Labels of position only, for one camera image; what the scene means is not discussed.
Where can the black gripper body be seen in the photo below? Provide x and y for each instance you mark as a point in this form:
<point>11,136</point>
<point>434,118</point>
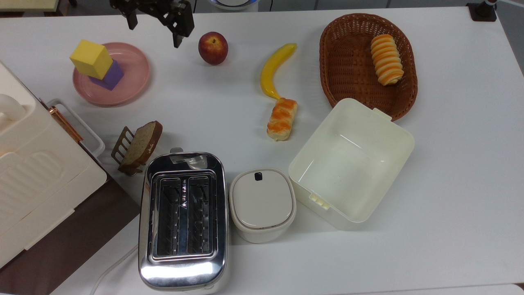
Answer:
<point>163,10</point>

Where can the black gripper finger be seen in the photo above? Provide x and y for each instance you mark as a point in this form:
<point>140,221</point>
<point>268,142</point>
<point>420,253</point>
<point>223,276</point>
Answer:
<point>177,37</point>
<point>132,21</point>

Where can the yellow foam cube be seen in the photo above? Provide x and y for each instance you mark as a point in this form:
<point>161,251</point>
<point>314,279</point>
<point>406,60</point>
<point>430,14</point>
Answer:
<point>92,57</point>

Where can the purple foam cube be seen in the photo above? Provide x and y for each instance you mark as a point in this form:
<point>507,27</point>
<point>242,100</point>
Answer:
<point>112,78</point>

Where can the red apple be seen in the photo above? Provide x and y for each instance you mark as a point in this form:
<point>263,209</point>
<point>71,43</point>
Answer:
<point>213,48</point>

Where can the pink round plate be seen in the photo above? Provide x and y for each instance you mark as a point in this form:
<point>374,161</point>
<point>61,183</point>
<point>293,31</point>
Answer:
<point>133,76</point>

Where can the white blue round device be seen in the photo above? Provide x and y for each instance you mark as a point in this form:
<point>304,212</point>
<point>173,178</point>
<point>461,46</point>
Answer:
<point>233,4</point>

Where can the yellow banana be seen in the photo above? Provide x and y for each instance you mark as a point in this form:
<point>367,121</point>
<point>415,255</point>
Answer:
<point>271,71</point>

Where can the cream side table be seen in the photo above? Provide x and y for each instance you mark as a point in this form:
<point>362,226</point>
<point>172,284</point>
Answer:
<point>24,4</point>

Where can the brown bread slice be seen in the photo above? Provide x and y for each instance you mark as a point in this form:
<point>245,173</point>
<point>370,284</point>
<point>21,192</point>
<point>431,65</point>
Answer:
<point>143,143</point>

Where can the bronze toast rack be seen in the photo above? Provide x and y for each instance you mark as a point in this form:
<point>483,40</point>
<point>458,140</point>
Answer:
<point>119,147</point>

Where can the orange glazed bread loaf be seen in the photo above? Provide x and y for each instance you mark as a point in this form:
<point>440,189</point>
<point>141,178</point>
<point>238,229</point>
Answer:
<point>282,119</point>

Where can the brown wicker basket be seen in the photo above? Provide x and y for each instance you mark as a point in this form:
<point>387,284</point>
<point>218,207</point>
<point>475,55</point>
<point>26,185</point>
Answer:
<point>348,65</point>

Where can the small white lidded bin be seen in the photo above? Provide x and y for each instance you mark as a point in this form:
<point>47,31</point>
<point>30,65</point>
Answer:
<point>262,203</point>

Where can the striped spiral bread roll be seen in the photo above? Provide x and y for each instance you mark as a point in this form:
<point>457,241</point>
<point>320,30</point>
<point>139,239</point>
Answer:
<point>387,59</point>

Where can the cream plastic open box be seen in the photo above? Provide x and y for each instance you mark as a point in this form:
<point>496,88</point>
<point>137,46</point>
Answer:
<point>352,164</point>

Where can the dark brown base board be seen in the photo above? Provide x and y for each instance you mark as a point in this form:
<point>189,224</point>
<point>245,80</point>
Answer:
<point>69,246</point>

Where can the chrome two-slot toaster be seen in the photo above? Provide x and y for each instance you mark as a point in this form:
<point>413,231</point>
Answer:
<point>184,270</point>

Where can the black camera stand base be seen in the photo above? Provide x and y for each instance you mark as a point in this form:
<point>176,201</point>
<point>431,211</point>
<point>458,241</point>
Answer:
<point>482,11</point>

